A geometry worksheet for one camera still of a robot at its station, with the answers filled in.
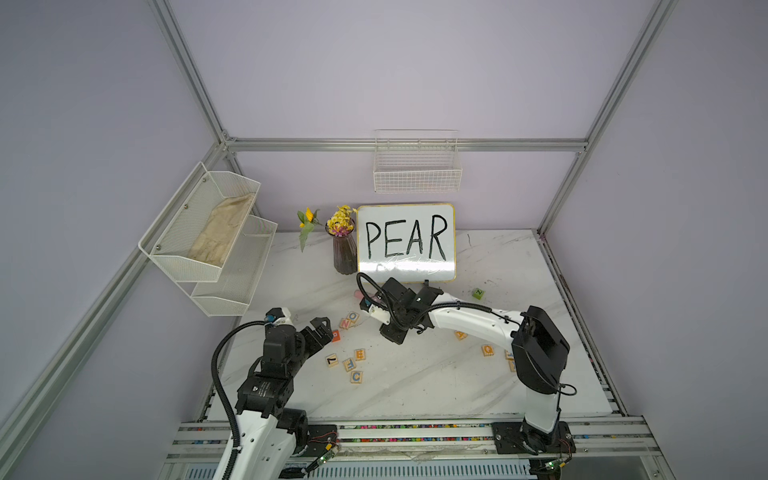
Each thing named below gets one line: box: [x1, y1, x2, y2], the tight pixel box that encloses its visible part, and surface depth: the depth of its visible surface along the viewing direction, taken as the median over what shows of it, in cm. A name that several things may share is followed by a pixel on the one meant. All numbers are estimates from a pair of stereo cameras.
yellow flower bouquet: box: [325, 205, 358, 237], surface depth 92 cm
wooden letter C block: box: [350, 371, 363, 384], surface depth 85 cm
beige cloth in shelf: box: [188, 193, 254, 265], surface depth 81 cm
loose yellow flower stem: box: [297, 207, 324, 252], surface depth 92 cm
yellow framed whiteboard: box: [357, 203, 456, 283], surface depth 103 cm
